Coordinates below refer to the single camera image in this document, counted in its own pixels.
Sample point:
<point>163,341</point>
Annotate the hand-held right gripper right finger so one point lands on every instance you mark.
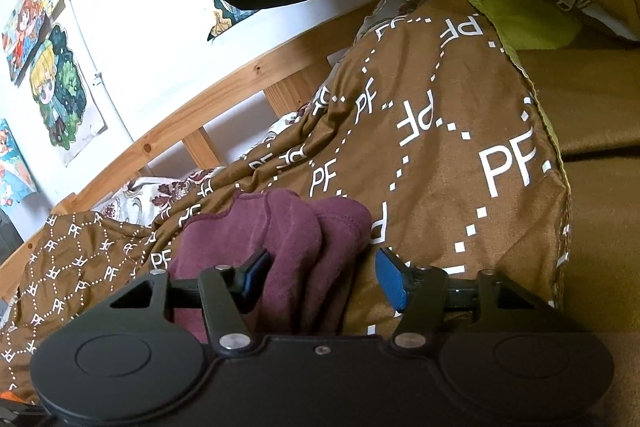
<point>392,279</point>

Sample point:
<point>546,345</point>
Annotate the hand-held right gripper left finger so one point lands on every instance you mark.
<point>256,277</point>

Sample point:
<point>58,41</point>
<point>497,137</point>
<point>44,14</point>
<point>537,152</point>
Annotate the maroon cloth garment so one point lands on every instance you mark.
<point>295,247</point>

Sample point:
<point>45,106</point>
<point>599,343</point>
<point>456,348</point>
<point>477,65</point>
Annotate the brown printed blanket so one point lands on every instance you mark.
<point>425,147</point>

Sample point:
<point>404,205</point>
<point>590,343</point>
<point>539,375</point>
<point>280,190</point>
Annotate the brown mattress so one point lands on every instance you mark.
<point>600,207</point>

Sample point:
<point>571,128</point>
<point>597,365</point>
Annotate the orange object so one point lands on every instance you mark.
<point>9,398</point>

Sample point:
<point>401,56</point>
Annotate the green cloth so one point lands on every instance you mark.
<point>530,24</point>

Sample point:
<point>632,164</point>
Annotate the blue and orange wall poster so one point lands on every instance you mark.
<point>14,167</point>

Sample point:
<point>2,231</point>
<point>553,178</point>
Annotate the blond figure wall poster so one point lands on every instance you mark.
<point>57,97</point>

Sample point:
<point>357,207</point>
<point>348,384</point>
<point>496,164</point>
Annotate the red figure wall poster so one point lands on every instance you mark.
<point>25,37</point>

